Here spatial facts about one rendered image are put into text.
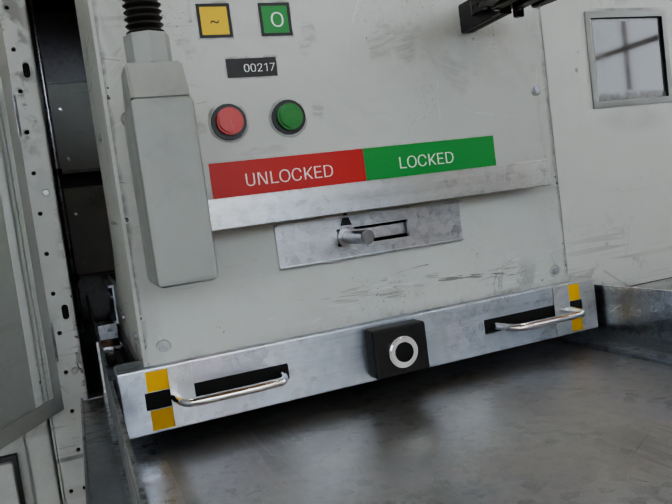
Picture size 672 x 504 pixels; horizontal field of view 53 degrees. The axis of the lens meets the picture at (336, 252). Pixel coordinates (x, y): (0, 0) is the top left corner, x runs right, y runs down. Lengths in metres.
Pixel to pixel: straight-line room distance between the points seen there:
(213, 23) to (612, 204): 0.78
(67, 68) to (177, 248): 1.23
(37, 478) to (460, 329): 0.55
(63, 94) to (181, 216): 1.04
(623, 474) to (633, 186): 0.81
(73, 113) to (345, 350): 1.00
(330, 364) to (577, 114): 0.68
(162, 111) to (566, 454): 0.39
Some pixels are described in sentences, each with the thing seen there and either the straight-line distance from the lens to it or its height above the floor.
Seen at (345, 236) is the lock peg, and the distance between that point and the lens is 0.67.
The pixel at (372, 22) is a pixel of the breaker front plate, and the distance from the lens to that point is 0.73.
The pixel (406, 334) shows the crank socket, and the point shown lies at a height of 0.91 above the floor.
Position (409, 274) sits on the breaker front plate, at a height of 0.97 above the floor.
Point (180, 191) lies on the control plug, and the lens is 0.53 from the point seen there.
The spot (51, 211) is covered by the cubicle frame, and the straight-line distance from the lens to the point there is 0.90.
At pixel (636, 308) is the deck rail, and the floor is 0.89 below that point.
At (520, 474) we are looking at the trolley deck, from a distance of 0.51.
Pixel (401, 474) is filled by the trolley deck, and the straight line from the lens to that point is 0.52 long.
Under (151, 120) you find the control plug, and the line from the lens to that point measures 0.53.
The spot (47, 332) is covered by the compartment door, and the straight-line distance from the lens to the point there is 0.90.
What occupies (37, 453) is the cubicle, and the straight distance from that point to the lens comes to 0.94.
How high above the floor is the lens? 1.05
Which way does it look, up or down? 4 degrees down
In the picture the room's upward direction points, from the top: 7 degrees counter-clockwise
